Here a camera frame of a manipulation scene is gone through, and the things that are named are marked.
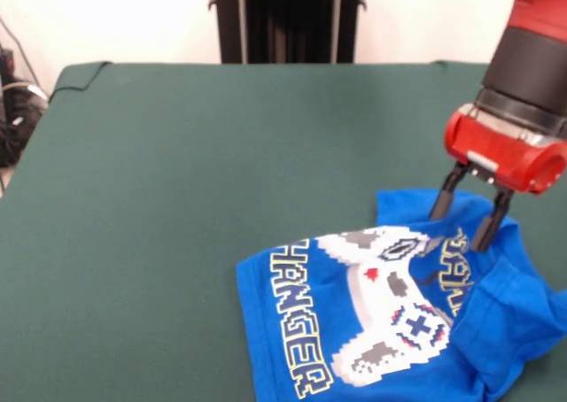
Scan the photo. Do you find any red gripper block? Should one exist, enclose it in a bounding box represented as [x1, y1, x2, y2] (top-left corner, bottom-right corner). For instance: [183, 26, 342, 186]
[428, 103, 567, 252]

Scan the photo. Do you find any blue printed t-shirt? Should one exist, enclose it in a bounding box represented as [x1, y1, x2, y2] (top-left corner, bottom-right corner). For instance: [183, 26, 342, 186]
[234, 188, 567, 402]

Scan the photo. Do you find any dark green table cloth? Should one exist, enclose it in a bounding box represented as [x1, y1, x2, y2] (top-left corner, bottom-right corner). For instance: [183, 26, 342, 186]
[0, 62, 567, 402]

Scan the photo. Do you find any small black box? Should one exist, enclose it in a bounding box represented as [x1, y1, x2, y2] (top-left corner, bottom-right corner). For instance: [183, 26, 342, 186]
[0, 47, 17, 84]

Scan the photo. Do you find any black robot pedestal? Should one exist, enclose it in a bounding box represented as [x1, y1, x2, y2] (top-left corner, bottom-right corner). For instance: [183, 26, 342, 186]
[207, 0, 369, 65]

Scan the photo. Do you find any black cable bundle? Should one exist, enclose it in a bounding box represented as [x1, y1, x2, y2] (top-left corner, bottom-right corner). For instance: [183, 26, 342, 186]
[0, 81, 50, 168]

